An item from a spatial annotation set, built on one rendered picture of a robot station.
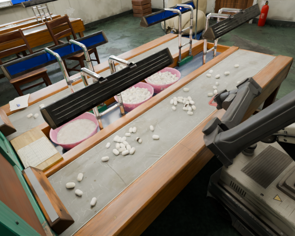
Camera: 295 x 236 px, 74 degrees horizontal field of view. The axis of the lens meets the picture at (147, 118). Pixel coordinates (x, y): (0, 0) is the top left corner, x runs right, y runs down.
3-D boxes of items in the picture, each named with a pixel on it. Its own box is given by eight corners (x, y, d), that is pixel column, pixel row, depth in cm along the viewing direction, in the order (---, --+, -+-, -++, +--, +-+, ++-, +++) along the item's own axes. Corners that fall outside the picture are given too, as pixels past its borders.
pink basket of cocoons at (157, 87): (187, 84, 147) (188, 73, 141) (163, 100, 135) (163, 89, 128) (161, 74, 163) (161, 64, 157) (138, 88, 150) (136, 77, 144)
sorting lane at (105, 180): (275, 59, 155) (276, 56, 154) (67, 244, 67) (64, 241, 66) (238, 51, 173) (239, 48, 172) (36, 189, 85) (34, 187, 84)
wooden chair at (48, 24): (88, 85, 302) (67, 22, 244) (68, 81, 318) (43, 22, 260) (104, 72, 331) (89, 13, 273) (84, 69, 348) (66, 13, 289)
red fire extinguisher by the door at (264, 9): (265, 24, 434) (272, -1, 402) (262, 26, 425) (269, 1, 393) (259, 24, 442) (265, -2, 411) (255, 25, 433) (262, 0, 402)
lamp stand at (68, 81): (107, 108, 134) (89, 43, 105) (82, 123, 124) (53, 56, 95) (93, 99, 145) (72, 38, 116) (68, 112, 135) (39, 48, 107)
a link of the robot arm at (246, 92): (236, 154, 55) (211, 127, 56) (221, 159, 60) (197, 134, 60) (266, 89, 82) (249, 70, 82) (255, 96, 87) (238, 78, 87)
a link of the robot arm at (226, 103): (263, 91, 82) (249, 76, 82) (252, 106, 77) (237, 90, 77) (241, 102, 93) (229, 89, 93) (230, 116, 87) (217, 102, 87)
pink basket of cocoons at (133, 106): (160, 96, 139) (159, 84, 133) (144, 119, 121) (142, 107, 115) (128, 90, 149) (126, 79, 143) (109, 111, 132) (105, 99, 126)
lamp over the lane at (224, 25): (260, 14, 142) (263, 3, 137) (213, 41, 112) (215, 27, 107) (249, 13, 147) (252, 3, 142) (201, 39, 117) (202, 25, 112)
